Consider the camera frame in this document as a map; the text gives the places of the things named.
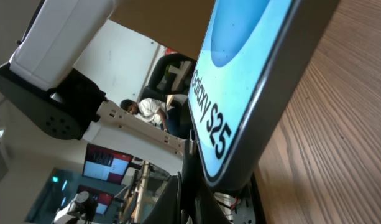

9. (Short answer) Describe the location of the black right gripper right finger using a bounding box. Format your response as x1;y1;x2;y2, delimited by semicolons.
194;178;231;224

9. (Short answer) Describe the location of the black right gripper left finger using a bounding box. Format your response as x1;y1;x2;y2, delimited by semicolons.
142;172;181;224

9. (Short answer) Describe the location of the Galaxy S25 smartphone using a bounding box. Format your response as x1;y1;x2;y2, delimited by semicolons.
188;0;339;192

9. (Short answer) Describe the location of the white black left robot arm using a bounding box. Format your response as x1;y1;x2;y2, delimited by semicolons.
0;0;187;173

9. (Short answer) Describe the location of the red white monitor screen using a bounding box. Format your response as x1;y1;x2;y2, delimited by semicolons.
83;144;134;185

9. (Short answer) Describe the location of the person in white shirt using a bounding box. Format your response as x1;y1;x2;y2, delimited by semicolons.
119;98;180;136

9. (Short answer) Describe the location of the black office chair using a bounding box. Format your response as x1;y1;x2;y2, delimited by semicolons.
140;52;197;138

